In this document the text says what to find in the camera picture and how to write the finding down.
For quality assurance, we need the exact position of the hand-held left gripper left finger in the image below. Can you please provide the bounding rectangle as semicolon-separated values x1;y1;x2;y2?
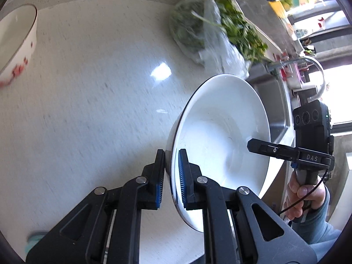
26;149;165;264

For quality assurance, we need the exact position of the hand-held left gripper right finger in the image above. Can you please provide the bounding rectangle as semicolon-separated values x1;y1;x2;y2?
178;148;317;264

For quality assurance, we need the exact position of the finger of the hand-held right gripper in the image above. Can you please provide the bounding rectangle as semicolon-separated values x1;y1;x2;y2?
247;139;300;161

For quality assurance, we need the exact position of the large white bowl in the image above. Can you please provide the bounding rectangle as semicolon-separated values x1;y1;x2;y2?
166;73;271;232

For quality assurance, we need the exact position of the red floral bowl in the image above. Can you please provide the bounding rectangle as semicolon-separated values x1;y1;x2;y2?
0;4;38;88

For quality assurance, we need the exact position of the person's right forearm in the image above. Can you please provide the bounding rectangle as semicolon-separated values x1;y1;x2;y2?
291;187;344;245

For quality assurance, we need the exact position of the person's right hand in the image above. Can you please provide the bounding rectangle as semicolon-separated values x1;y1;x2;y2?
284;172;328;223

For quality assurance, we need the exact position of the steel sink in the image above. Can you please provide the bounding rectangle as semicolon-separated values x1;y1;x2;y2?
251;73;292;143

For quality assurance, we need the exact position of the steel faucet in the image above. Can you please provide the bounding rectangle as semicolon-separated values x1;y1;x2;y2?
265;56;326;91

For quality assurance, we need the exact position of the clear plastic bag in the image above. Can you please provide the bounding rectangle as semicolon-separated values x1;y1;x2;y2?
169;0;268;79

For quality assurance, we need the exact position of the bunch of leafy greens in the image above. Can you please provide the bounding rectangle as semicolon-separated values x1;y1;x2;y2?
170;0;268;62

